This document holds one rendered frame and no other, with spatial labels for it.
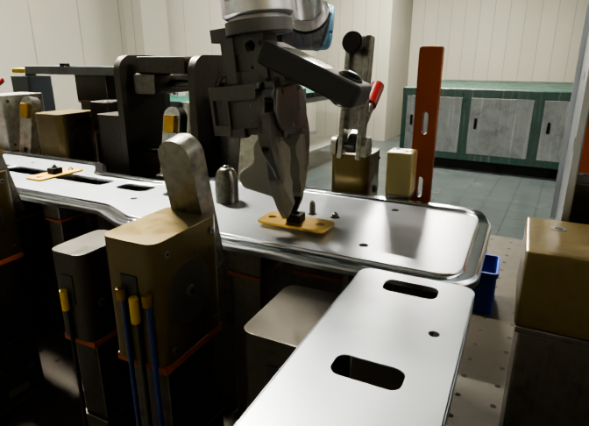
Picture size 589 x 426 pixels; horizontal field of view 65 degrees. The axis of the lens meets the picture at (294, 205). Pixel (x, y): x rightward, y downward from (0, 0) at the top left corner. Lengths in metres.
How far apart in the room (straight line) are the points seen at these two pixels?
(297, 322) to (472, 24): 7.45
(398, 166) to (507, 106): 4.71
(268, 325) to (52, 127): 0.75
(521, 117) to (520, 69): 2.38
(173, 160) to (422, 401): 0.28
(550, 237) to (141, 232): 0.32
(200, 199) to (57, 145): 0.64
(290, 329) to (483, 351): 0.57
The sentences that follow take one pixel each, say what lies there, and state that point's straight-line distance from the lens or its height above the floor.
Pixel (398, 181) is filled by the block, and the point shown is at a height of 1.02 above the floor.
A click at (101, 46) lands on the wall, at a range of 4.41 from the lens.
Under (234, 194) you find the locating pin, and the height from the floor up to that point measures 1.01.
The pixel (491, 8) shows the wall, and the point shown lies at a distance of 7.72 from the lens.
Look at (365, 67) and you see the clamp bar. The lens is 0.68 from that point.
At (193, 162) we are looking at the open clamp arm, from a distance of 0.43.
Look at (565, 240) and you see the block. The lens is 0.39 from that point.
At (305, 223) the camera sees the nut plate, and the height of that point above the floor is 1.01.
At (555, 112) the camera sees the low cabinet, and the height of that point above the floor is 0.67.
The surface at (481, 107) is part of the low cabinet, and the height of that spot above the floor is 0.69.
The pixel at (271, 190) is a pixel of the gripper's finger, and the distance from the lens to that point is 0.50.
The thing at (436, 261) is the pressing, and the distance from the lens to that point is 0.47.
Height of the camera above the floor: 1.19
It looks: 18 degrees down
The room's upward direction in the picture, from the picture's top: straight up
